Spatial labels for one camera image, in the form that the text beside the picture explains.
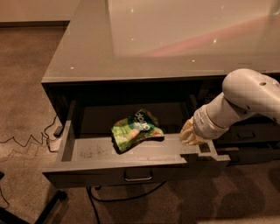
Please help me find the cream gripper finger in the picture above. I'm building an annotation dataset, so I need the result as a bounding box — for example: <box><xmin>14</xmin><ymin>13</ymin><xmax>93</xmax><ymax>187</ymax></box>
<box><xmin>179</xmin><ymin>117</ymin><xmax>208</xmax><ymax>146</ymax></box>

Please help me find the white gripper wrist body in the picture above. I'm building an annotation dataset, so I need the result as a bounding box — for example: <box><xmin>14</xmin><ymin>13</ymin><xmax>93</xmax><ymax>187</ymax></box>
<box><xmin>193</xmin><ymin>105</ymin><xmax>228</xmax><ymax>139</ymax></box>

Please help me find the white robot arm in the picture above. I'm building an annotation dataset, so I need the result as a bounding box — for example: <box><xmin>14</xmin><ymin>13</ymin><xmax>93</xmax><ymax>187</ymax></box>
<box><xmin>179</xmin><ymin>68</ymin><xmax>280</xmax><ymax>145</ymax></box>

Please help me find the grey drawer cabinet counter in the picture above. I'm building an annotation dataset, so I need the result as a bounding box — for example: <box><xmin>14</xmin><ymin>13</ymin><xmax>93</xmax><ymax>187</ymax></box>
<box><xmin>41</xmin><ymin>0</ymin><xmax>280</xmax><ymax>176</ymax></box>

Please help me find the green snack bag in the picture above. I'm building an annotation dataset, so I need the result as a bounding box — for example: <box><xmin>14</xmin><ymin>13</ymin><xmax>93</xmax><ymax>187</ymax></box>
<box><xmin>111</xmin><ymin>108</ymin><xmax>165</xmax><ymax>153</ymax></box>

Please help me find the black power adapter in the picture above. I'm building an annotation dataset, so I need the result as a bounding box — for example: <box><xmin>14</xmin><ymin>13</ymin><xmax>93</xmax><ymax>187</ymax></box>
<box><xmin>53</xmin><ymin>126</ymin><xmax>63</xmax><ymax>137</ymax></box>

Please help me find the thick black floor cable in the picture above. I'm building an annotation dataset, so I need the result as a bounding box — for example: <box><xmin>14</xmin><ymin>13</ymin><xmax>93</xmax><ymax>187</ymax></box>
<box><xmin>86</xmin><ymin>181</ymin><xmax>167</xmax><ymax>224</ymax></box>

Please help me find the thin black tangled cable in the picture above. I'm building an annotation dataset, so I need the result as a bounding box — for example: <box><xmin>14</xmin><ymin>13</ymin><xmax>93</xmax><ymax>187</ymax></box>
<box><xmin>0</xmin><ymin>115</ymin><xmax>64</xmax><ymax>211</ymax></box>

